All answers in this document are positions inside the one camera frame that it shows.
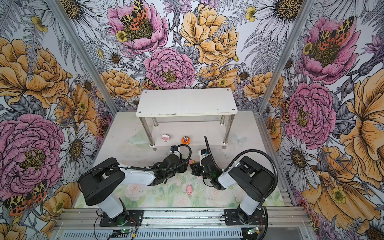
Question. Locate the white vented cable duct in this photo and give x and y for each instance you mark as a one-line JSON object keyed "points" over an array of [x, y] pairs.
{"points": [[153, 234]]}

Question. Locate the aluminium front rail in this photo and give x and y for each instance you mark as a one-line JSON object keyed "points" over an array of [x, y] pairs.
{"points": [[182, 218]]}

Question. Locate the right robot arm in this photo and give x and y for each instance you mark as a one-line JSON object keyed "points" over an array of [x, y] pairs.
{"points": [[256, 180]]}

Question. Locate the white two-tier shelf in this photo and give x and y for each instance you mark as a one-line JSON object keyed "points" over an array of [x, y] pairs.
{"points": [[195, 113]]}

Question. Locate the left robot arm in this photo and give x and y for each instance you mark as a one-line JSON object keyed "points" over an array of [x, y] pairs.
{"points": [[99, 183]]}

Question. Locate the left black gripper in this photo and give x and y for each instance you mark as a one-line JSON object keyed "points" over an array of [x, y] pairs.
{"points": [[183, 168]]}

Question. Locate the right aluminium corner post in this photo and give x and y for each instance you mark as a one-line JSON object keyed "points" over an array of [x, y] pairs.
{"points": [[291, 41]]}

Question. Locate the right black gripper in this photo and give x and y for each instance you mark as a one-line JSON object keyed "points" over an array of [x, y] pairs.
{"points": [[195, 171]]}

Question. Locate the white hooded pink doll toy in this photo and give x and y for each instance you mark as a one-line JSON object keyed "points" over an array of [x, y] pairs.
{"points": [[166, 138]]}

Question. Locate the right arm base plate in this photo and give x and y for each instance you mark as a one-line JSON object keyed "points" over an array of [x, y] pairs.
{"points": [[237, 217]]}

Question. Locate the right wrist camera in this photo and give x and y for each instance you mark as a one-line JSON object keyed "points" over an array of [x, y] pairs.
{"points": [[203, 154]]}

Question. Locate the pink pig toy front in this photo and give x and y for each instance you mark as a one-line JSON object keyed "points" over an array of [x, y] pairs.
{"points": [[189, 190]]}

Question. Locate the left aluminium corner post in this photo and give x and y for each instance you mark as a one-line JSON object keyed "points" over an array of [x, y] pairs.
{"points": [[65, 23]]}

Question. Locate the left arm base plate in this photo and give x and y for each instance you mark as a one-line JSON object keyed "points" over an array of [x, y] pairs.
{"points": [[129, 218]]}

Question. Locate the pink bear orange donut toy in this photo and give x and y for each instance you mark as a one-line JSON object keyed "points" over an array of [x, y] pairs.
{"points": [[186, 140]]}

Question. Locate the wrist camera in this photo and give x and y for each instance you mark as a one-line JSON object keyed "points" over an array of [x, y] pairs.
{"points": [[174, 150], [203, 154]]}

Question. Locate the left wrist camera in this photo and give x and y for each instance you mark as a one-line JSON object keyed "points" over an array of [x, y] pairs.
{"points": [[174, 150]]}

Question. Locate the aluminium corner post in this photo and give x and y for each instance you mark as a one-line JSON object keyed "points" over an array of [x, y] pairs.
{"points": [[65, 23], [291, 41]]}

